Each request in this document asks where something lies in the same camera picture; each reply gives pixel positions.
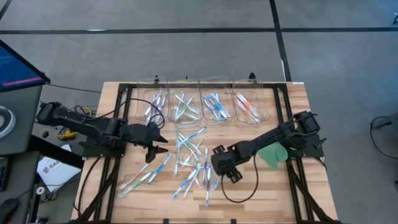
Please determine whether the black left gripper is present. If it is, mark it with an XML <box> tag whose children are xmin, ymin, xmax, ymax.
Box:
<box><xmin>124</xmin><ymin>123</ymin><xmax>169</xmax><ymax>156</ymax></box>

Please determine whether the purple white toothbrush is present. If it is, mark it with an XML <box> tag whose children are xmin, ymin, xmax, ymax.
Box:
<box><xmin>202</xmin><ymin>147</ymin><xmax>209</xmax><ymax>187</ymax></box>
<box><xmin>205</xmin><ymin>167</ymin><xmax>211</xmax><ymax>207</ymax></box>
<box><xmin>157</xmin><ymin>94</ymin><xmax>167</xmax><ymax>122</ymax></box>
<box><xmin>144</xmin><ymin>89</ymin><xmax>162</xmax><ymax>116</ymax></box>
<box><xmin>148</xmin><ymin>96</ymin><xmax>161</xmax><ymax>119</ymax></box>

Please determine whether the green cloth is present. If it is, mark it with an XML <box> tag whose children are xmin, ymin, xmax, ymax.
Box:
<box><xmin>257</xmin><ymin>139</ymin><xmax>289</xmax><ymax>170</ymax></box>

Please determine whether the clear plastic bin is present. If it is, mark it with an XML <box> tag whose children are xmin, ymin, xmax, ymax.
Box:
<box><xmin>232</xmin><ymin>78</ymin><xmax>271</xmax><ymax>124</ymax></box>
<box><xmin>135</xmin><ymin>77</ymin><xmax>170</xmax><ymax>123</ymax></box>
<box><xmin>168</xmin><ymin>78</ymin><xmax>203</xmax><ymax>126</ymax></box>
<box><xmin>198</xmin><ymin>76</ymin><xmax>237</xmax><ymax>123</ymax></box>

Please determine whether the yellow hand tool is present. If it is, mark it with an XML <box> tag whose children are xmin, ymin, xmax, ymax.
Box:
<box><xmin>57</xmin><ymin>130</ymin><xmax>76</xmax><ymax>141</ymax></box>

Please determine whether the white paper sheet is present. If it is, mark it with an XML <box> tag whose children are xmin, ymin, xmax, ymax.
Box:
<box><xmin>36</xmin><ymin>155</ymin><xmax>81</xmax><ymax>193</ymax></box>

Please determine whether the white round roll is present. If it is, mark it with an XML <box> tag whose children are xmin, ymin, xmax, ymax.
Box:
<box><xmin>0</xmin><ymin>105</ymin><xmax>17</xmax><ymax>139</ymax></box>

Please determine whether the monitor with blue screen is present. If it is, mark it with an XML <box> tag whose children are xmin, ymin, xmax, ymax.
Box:
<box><xmin>0</xmin><ymin>39</ymin><xmax>51</xmax><ymax>93</ymax></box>

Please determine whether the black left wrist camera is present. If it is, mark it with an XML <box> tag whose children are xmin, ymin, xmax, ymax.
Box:
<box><xmin>145</xmin><ymin>146</ymin><xmax>156</xmax><ymax>164</ymax></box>

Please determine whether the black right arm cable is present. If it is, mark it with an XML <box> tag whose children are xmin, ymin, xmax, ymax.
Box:
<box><xmin>220</xmin><ymin>153</ymin><xmax>261</xmax><ymax>204</ymax></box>

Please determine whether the yellow cable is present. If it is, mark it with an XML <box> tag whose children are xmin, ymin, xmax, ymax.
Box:
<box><xmin>74</xmin><ymin>105</ymin><xmax>93</xmax><ymax>118</ymax></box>

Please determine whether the black floor cable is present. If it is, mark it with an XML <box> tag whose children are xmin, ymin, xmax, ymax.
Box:
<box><xmin>369</xmin><ymin>116</ymin><xmax>398</xmax><ymax>161</ymax></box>

